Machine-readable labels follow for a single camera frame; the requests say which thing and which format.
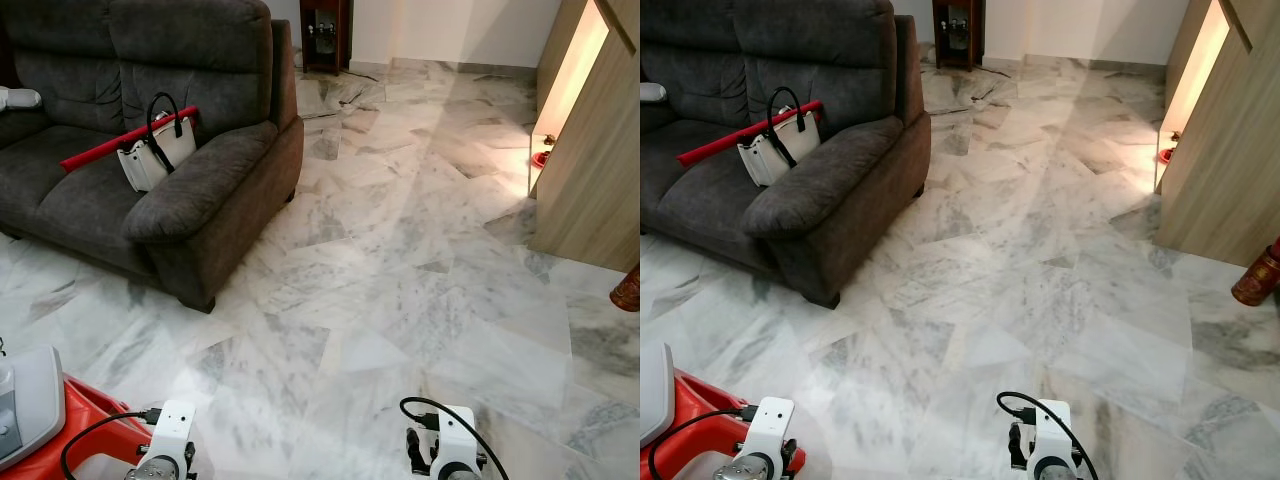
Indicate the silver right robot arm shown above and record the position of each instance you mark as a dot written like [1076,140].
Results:
[1051,471]
[457,473]

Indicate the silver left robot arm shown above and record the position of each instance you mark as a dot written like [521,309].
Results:
[150,470]
[740,471]

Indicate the white grey rubbish bin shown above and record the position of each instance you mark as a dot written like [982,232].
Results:
[655,390]
[30,405]

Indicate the red brown vase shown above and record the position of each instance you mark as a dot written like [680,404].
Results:
[627,290]
[1258,278]

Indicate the dark grey fabric sofa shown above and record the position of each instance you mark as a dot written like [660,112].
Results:
[880,190]
[70,180]

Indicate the long red tube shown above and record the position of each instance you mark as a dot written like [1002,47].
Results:
[95,151]
[712,147]

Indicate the light wooden partition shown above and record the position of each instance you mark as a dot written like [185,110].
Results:
[595,170]
[1225,170]

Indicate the small white object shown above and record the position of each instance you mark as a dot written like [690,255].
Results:
[650,92]
[18,98]

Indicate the dark wooden cabinet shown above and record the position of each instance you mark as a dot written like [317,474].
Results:
[958,30]
[325,35]

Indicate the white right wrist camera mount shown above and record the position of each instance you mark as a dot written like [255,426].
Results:
[458,440]
[1050,435]

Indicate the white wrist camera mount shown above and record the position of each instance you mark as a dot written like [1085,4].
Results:
[172,428]
[458,440]
[1050,435]
[768,428]

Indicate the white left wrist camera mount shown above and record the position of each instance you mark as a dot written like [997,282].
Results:
[768,428]
[172,428]

